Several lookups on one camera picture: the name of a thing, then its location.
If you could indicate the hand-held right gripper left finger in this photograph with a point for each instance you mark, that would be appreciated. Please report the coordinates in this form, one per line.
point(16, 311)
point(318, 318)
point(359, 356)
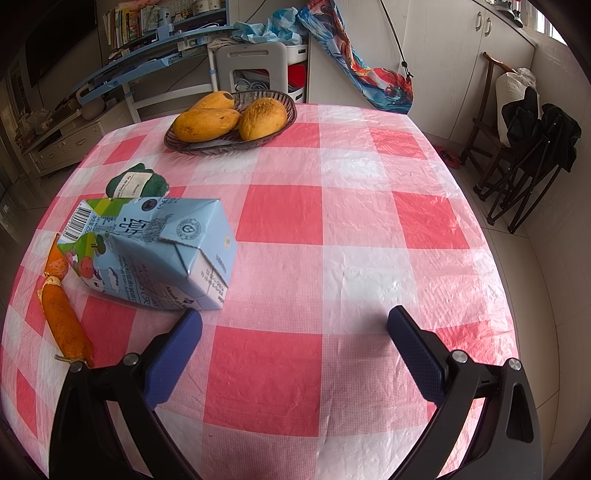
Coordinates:
point(178, 355)

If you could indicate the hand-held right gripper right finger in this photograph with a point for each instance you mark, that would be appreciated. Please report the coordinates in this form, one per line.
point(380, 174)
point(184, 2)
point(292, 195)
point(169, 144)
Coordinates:
point(415, 355)

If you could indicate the blue milk carton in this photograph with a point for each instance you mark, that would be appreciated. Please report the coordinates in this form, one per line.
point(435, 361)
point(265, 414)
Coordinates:
point(152, 249)

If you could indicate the long orange peel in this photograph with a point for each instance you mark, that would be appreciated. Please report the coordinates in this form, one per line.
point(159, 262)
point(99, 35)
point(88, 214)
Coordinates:
point(64, 323)

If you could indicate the orange peel piece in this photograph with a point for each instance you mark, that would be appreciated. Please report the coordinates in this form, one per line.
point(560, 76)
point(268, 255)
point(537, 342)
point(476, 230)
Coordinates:
point(56, 265)

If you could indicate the pink checked tablecloth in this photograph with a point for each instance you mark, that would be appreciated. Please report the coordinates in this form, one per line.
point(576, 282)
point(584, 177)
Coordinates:
point(346, 230)

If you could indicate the red slipper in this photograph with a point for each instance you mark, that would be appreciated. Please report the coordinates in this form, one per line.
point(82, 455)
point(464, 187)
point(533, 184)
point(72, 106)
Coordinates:
point(450, 159)

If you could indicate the woven fruit basket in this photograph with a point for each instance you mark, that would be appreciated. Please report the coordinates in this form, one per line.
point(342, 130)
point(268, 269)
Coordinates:
point(221, 146)

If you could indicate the yellow mango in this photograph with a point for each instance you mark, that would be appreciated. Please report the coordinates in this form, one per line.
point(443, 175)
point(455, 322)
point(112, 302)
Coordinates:
point(203, 125)
point(262, 119)
point(212, 100)

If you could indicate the cream television cabinet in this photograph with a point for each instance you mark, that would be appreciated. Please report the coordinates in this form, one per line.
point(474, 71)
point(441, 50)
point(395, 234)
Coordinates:
point(64, 143)

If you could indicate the black folding chair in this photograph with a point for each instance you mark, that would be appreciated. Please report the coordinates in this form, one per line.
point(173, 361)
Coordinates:
point(554, 134)

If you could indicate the translucent plastic bag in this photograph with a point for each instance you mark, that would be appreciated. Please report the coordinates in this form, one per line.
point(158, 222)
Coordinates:
point(34, 122)

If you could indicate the colourful printed bag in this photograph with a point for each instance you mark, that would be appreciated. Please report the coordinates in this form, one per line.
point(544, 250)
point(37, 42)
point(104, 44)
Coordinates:
point(369, 83)

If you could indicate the white sack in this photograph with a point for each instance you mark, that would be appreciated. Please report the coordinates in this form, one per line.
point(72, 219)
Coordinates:
point(512, 87)

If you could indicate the white cupboard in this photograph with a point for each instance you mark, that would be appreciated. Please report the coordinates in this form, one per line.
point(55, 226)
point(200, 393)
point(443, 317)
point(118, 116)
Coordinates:
point(461, 69)

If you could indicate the dark wooden chair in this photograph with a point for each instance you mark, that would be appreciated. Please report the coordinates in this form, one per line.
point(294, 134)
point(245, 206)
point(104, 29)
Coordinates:
point(496, 62)

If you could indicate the blue study desk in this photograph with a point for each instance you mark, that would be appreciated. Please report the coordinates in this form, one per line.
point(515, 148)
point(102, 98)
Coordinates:
point(138, 50)

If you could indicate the white plastic stool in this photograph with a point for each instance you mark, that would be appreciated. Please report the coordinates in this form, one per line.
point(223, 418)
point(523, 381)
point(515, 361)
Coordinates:
point(249, 55)

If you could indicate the row of books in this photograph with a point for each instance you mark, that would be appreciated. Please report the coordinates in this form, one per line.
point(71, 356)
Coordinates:
point(122, 25)

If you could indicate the light blue crumpled bag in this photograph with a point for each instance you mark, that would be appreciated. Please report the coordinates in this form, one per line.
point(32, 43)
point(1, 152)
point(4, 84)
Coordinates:
point(268, 30)

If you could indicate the window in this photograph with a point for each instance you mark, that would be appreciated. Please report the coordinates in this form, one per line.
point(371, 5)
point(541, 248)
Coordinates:
point(551, 30)

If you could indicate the black wall television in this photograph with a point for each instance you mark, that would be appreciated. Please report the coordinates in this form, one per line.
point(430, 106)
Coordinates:
point(55, 50)

